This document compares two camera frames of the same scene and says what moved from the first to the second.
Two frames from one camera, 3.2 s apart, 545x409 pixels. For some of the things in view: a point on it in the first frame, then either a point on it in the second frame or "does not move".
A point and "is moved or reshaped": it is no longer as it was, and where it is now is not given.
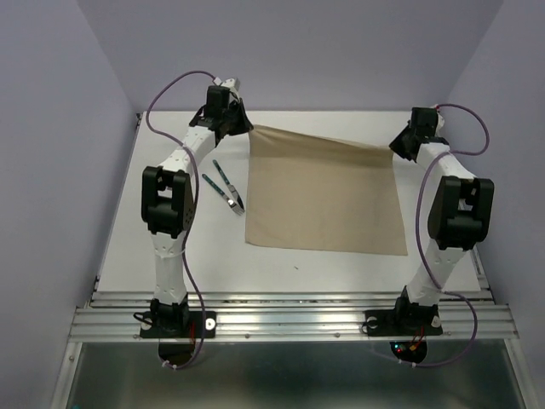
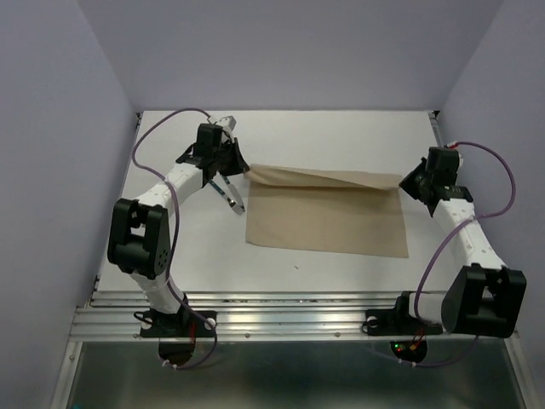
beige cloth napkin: (310, 192) is moved or reshaped
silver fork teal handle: (233, 205) does not move
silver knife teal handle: (238, 199) does not move
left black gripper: (243, 125) → (238, 165)
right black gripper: (397, 146) → (407, 182)
